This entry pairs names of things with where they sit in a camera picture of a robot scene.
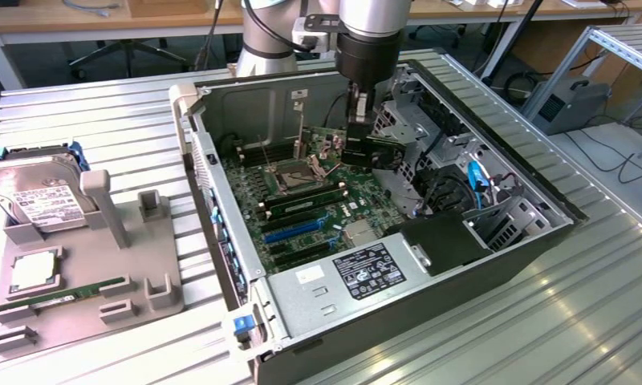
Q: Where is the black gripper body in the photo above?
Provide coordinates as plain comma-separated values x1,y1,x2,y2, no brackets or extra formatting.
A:
334,33,403,87

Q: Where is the green graphics card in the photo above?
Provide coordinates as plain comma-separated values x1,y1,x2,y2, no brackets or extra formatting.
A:
292,99,408,172

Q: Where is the metal drive cage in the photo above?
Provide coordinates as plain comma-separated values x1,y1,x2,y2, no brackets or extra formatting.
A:
373,98,464,169

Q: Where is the metal socket cover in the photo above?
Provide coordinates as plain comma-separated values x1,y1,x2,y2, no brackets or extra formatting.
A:
309,136,348,180

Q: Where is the green motherboard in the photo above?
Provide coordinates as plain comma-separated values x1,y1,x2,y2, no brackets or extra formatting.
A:
221,132,407,278

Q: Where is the black RAM slot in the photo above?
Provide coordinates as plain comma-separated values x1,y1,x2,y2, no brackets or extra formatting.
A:
256,180,338,206
233,135,296,152
241,149,298,167
236,140,296,156
238,144,297,161

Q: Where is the CPU socket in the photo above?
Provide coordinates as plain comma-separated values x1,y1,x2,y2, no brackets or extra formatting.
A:
269,160,321,196

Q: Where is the thin locking lever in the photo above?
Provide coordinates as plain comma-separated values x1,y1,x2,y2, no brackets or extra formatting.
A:
258,135,273,172

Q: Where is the long wooden desk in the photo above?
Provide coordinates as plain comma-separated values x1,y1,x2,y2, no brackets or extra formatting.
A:
0,0,642,45

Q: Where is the green RAM stick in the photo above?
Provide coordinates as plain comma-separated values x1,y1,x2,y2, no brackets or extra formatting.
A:
269,191,341,214
0,276,126,314

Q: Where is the silver chipset heatsink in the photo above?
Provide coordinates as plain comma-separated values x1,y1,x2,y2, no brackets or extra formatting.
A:
342,221,380,246

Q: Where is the black expansion slot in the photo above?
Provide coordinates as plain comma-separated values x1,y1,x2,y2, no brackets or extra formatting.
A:
272,243,336,269
258,212,325,234

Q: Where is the blue expansion slot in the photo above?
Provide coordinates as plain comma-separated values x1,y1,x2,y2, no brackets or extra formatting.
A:
264,221,328,245

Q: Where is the black plastic shroud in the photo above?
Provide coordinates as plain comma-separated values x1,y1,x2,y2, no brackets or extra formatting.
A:
397,211,496,278

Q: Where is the metal disk bay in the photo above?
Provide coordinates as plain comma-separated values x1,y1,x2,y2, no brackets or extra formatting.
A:
461,194,576,252

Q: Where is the grey box device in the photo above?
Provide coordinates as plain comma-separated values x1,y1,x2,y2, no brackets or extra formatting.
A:
523,78,614,136

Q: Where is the grey power supply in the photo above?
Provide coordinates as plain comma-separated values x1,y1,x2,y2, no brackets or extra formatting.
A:
256,231,433,342

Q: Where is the black open PC case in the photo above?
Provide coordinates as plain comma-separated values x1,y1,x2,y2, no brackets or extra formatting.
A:
167,58,590,385

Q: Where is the black office chair base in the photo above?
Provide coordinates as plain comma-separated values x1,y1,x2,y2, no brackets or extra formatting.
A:
66,38,189,79

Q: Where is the grey parts rack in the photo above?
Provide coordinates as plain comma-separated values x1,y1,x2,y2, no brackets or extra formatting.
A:
0,168,186,365

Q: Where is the silver hard disk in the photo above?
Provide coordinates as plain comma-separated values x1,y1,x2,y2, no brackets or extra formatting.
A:
0,154,86,234

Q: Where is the silver CPU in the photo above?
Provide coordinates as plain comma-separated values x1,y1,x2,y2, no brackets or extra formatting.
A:
7,252,59,292

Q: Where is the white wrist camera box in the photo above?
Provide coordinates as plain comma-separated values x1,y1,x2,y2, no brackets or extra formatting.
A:
290,14,344,52

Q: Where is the black wire bundle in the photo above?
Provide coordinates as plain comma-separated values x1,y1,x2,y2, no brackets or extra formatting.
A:
409,132,469,216

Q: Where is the thick arm cable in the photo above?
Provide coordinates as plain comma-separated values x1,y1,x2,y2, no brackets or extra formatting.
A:
242,0,314,53

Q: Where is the blue wire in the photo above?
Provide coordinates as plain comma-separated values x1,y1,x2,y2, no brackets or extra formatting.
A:
465,159,488,210

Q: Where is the aluminium frame table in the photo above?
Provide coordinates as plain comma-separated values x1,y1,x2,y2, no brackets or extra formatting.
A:
533,22,642,125

